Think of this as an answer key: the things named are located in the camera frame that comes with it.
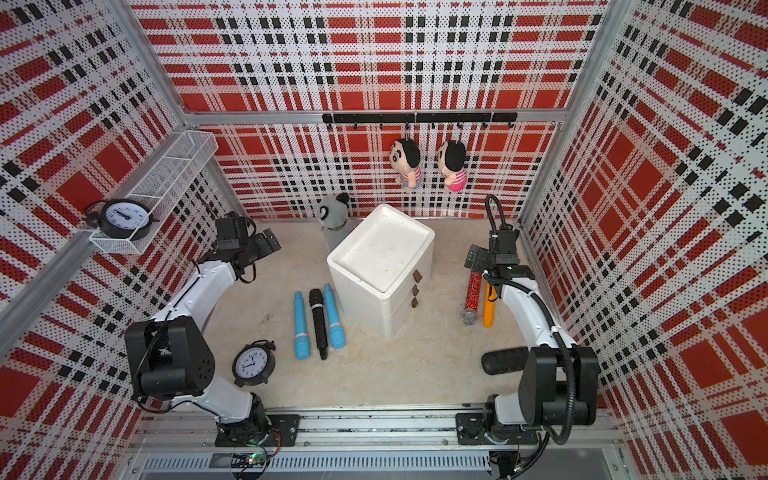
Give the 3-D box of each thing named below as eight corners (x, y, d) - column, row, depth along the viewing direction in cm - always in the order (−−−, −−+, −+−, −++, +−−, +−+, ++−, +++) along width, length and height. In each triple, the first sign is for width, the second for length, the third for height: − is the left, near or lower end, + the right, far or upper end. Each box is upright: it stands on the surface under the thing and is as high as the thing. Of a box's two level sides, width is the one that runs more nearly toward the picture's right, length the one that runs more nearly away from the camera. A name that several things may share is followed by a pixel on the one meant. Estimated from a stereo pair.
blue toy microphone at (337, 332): (332, 350, 89) (330, 346, 86) (324, 291, 102) (322, 285, 99) (347, 346, 89) (345, 342, 87) (337, 288, 103) (335, 282, 100)
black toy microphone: (318, 361, 87) (316, 358, 85) (310, 294, 101) (308, 290, 99) (331, 357, 87) (330, 354, 85) (321, 291, 102) (320, 288, 100)
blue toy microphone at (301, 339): (297, 362, 86) (294, 360, 84) (293, 296, 100) (291, 293, 98) (310, 358, 87) (309, 356, 85) (305, 293, 101) (303, 290, 99)
